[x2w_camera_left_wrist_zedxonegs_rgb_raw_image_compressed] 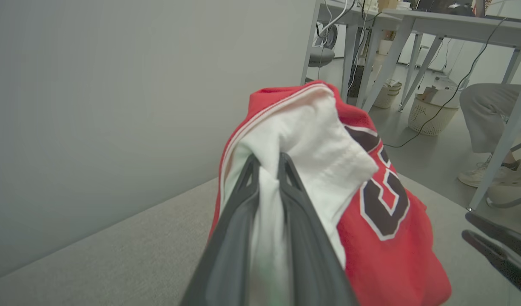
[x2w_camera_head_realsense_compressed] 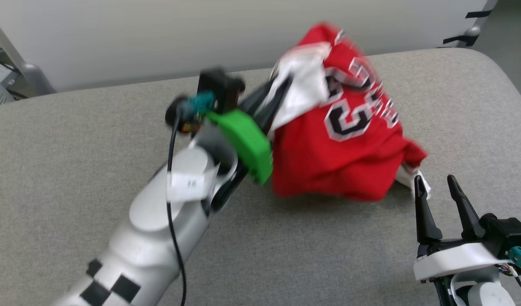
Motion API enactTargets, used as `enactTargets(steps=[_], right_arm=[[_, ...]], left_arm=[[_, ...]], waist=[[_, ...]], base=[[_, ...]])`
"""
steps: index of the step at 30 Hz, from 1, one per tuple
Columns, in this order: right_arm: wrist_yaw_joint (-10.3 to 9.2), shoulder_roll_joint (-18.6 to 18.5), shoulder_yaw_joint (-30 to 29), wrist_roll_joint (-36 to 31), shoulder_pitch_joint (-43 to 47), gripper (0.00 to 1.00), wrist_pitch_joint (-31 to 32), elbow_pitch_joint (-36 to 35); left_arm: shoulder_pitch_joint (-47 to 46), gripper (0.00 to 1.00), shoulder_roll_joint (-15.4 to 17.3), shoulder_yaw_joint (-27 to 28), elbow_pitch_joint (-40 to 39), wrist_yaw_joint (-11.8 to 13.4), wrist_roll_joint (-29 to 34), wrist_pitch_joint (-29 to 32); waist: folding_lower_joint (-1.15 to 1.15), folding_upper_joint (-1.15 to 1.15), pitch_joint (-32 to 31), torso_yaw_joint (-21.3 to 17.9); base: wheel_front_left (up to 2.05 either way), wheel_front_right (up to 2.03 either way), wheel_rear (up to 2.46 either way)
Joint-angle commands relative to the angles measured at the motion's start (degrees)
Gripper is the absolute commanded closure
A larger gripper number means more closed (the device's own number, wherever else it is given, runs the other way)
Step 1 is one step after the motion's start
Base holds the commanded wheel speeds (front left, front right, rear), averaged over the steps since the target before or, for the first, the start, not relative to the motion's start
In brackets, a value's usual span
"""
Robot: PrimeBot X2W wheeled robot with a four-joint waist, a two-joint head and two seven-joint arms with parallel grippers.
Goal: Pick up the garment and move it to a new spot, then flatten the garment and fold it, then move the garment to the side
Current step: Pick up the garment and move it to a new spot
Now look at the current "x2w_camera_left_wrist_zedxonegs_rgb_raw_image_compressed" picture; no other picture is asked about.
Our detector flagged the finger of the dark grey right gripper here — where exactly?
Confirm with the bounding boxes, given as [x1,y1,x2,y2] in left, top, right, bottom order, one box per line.
[461,229,521,299]
[465,212,521,266]

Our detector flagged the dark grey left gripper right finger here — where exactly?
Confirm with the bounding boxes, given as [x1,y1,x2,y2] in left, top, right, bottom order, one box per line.
[278,153,359,306]

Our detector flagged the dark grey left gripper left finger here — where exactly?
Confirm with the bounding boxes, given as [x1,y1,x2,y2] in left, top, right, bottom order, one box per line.
[179,154,261,306]

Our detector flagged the red and white basketball jersey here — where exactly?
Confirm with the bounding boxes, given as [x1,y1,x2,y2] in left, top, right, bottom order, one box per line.
[207,81,452,306]

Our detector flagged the white chair base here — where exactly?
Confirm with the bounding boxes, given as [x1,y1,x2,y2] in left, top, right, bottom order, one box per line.
[486,185,521,210]

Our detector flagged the beige sneaker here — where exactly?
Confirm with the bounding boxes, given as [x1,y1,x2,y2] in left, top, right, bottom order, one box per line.
[458,155,521,188]

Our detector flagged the person's leg in grey trousers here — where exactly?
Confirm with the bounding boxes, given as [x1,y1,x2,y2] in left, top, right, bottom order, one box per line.
[459,83,521,154]

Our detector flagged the large white perforated basket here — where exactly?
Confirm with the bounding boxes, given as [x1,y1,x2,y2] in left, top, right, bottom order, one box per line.
[408,87,459,136]

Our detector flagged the grey office chair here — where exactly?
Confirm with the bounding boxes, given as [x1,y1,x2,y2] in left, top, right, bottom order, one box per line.
[306,23,339,69]

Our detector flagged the white desk with slanted legs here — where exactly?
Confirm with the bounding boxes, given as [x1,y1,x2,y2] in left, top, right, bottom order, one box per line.
[301,0,402,107]

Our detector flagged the long black cable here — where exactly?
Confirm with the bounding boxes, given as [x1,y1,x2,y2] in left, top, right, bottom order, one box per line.
[383,17,508,149]

